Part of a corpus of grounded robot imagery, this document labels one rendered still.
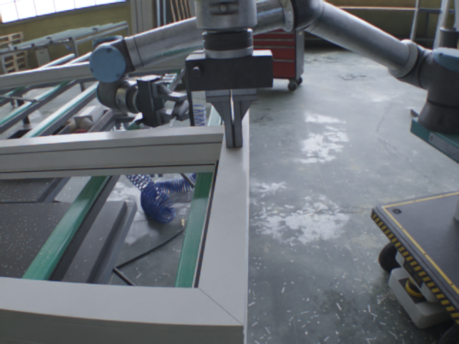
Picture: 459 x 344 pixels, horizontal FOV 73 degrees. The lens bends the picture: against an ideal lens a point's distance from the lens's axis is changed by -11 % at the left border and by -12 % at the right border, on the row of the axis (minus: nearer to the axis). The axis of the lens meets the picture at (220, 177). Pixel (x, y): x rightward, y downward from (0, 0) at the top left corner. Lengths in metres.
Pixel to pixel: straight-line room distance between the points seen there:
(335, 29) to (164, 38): 0.57
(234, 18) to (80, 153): 0.42
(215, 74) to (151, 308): 0.35
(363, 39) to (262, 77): 0.77
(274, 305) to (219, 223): 1.15
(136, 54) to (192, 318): 0.71
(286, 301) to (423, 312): 0.55
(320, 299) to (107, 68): 1.22
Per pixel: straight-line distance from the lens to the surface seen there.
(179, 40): 0.90
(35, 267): 0.53
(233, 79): 0.53
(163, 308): 0.32
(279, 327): 1.46
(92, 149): 0.73
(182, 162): 0.68
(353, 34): 1.24
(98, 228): 1.06
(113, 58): 0.88
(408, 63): 1.40
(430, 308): 1.48
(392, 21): 9.16
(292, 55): 4.30
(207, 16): 0.51
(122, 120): 2.10
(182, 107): 0.84
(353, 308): 1.56
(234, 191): 0.46
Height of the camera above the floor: 1.17
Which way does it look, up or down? 29 degrees down
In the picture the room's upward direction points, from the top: 5 degrees counter-clockwise
